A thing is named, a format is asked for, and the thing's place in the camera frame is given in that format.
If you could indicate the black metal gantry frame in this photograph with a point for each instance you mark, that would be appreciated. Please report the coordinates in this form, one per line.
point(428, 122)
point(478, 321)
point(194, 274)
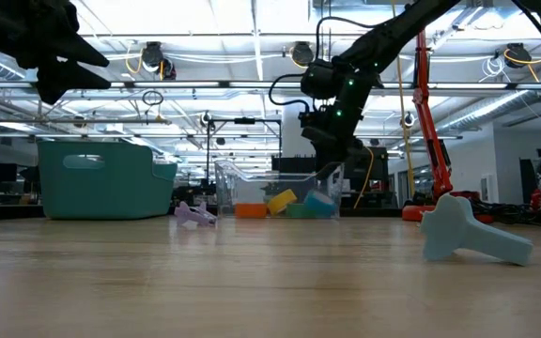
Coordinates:
point(244, 120)

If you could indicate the purple staple remover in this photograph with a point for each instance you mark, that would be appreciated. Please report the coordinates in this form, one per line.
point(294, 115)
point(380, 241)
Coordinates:
point(190, 217)

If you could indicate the blue tape roll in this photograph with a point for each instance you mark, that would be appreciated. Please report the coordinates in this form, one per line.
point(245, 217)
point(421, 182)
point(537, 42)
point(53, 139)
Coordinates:
point(319, 203)

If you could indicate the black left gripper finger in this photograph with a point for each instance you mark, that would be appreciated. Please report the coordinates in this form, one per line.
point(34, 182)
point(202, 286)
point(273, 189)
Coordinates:
point(80, 51)
point(64, 80)

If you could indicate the black equipment cabinet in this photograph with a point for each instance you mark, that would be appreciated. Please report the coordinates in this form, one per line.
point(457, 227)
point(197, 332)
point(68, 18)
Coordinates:
point(374, 178)

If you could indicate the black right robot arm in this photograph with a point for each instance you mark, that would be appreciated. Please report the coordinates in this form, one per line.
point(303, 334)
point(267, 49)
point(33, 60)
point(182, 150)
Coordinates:
point(392, 33)

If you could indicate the light blue staple remover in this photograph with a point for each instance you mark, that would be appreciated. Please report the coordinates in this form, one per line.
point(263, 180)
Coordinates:
point(453, 225)

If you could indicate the teal plastic bin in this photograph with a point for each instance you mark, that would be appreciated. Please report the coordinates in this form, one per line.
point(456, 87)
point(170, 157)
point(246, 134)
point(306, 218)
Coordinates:
point(111, 188)

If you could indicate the clear plastic bin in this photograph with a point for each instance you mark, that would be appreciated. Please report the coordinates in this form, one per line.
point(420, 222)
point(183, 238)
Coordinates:
point(251, 183)

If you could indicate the orange tape roll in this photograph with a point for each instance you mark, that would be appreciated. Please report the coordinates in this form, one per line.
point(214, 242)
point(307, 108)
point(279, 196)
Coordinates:
point(251, 210)

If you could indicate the green tape roll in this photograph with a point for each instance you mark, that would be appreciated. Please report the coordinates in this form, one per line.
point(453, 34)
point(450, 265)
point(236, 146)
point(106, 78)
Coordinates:
point(298, 212)

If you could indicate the yellow tape roll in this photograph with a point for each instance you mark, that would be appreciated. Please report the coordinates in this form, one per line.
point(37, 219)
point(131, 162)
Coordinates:
point(281, 202)

